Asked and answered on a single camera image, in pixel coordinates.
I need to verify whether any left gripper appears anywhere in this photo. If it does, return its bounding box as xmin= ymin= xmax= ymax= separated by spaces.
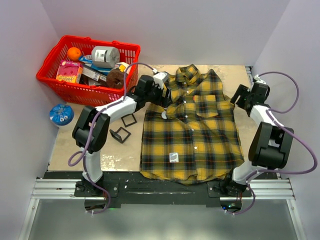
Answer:
xmin=144 ymin=82 xmax=172 ymax=108

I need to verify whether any round green white brooch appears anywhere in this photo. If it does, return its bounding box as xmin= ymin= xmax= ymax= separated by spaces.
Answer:
xmin=161 ymin=111 xmax=167 ymax=120

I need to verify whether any yellow plaid shirt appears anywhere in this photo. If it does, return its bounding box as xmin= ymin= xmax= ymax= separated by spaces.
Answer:
xmin=139 ymin=64 xmax=245 ymax=185

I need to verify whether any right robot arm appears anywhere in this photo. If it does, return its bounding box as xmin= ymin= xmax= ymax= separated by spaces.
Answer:
xmin=219 ymin=80 xmax=293 ymax=197

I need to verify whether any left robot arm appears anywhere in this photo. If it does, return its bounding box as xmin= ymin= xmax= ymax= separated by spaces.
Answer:
xmin=68 ymin=72 xmax=172 ymax=196

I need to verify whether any black brooch display stand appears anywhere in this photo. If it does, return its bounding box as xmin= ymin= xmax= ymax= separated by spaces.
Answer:
xmin=109 ymin=127 xmax=131 ymax=144

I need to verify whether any white paper cup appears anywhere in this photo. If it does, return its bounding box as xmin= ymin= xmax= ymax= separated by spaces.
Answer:
xmin=113 ymin=62 xmax=131 ymax=74

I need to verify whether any brown chocolate donut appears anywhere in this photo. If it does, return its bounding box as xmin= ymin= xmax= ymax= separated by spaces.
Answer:
xmin=106 ymin=68 xmax=125 ymax=89

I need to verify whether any blue white flat box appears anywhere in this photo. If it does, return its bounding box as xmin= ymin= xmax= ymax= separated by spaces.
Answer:
xmin=78 ymin=55 xmax=112 ymax=86

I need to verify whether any grey cylindrical can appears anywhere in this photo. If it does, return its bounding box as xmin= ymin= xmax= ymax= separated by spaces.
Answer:
xmin=91 ymin=46 xmax=120 ymax=69

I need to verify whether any red plastic shopping basket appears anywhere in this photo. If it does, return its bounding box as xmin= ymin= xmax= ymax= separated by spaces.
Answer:
xmin=36 ymin=35 xmax=141 ymax=106

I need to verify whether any pink snack box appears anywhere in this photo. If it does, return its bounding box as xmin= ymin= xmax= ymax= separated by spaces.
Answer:
xmin=55 ymin=60 xmax=83 ymax=84

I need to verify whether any orange fruit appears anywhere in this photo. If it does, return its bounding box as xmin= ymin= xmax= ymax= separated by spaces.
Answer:
xmin=67 ymin=47 xmax=82 ymax=62

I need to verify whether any blue lidded plastic tub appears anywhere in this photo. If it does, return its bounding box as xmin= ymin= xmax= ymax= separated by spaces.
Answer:
xmin=49 ymin=103 xmax=75 ymax=130

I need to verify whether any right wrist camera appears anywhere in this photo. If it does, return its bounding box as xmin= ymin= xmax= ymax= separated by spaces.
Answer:
xmin=253 ymin=74 xmax=267 ymax=85

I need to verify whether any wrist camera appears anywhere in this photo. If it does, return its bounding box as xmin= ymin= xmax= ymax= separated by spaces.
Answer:
xmin=152 ymin=71 xmax=169 ymax=89
xmin=253 ymin=74 xmax=267 ymax=85

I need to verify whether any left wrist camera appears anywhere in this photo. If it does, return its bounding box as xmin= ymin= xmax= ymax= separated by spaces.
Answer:
xmin=152 ymin=71 xmax=169 ymax=89

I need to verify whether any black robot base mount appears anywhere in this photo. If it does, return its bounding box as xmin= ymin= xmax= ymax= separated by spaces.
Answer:
xmin=73 ymin=170 xmax=253 ymax=209

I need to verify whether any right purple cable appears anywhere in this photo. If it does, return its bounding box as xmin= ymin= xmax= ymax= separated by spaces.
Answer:
xmin=224 ymin=71 xmax=318 ymax=216

